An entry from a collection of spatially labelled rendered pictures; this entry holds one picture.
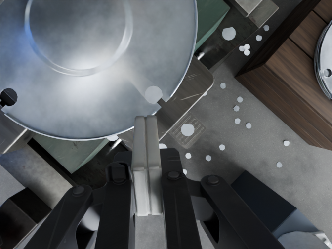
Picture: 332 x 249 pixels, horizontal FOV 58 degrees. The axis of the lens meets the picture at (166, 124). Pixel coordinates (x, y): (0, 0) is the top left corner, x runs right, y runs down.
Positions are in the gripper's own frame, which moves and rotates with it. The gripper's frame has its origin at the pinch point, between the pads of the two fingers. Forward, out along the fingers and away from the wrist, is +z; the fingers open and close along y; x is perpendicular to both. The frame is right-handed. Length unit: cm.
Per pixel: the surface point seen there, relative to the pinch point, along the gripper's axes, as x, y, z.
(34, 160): -16.5, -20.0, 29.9
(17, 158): -16.1, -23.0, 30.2
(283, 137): -45, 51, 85
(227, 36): 1.9, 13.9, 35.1
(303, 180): -61, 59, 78
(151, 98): -2.8, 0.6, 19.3
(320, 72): -12, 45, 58
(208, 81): -1.2, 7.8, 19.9
